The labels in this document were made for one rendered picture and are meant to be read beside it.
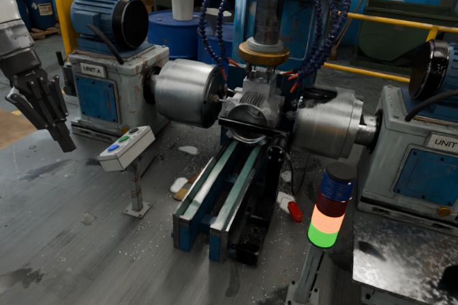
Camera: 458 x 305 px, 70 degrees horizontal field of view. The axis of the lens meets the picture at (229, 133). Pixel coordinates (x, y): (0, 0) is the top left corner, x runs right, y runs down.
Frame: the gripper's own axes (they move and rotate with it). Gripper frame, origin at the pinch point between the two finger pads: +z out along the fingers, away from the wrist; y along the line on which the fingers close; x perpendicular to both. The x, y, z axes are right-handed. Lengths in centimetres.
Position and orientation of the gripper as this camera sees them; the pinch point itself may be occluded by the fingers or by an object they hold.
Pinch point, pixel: (63, 137)
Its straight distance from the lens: 86.1
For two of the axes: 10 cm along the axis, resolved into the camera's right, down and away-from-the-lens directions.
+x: -9.0, 1.2, 4.3
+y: 3.3, -4.8, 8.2
